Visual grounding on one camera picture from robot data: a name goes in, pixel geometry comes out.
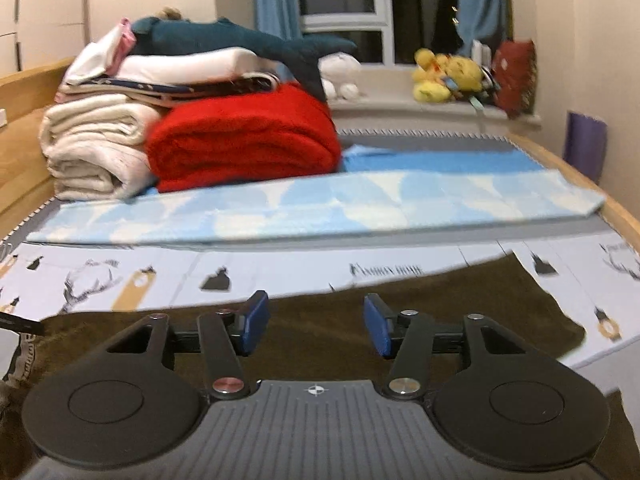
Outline yellow plush toys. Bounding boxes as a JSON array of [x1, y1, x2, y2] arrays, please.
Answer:
[[412, 48, 497, 107]]

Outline blue curtain right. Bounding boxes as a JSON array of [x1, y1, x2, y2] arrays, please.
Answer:
[[457, 0, 508, 56]]

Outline blue shark plush toy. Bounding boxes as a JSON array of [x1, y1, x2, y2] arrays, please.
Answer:
[[131, 16, 357, 102]]

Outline window with white frame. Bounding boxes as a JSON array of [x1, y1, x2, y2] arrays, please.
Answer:
[[299, 0, 462, 66]]

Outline white deer print sheet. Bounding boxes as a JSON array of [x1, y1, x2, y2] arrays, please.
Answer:
[[1, 233, 639, 366]]

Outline red folded blanket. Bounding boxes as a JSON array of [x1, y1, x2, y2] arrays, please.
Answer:
[[145, 84, 342, 192]]

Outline white plush toy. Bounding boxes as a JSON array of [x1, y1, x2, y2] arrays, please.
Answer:
[[318, 52, 361, 101]]

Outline brown corduroy pants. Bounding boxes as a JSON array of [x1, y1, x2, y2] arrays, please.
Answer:
[[0, 250, 640, 480]]

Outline wooden bed frame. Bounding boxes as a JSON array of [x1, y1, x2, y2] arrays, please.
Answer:
[[0, 58, 72, 236]]

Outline cream folded quilt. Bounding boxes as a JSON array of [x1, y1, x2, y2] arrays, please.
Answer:
[[39, 94, 163, 202]]

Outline white folded bedding stack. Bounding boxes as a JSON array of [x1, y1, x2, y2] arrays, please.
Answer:
[[54, 18, 280, 107]]

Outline light blue patterned sheet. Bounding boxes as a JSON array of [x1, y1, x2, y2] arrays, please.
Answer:
[[27, 145, 605, 245]]

